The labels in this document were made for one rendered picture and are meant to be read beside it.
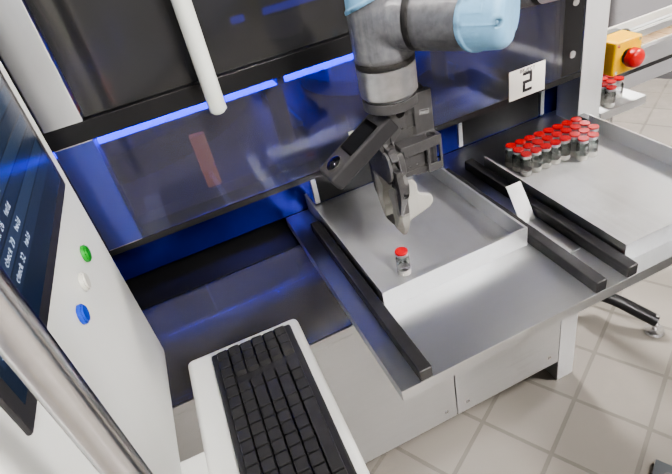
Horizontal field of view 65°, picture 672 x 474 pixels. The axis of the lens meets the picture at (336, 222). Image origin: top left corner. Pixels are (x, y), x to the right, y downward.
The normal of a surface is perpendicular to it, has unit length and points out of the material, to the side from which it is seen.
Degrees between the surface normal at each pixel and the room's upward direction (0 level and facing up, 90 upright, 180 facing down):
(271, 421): 0
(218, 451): 0
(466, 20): 83
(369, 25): 87
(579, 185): 0
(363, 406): 90
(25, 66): 90
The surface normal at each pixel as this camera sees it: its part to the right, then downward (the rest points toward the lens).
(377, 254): -0.19, -0.80
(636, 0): -0.59, 0.55
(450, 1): -0.52, 0.00
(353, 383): 0.39, 0.47
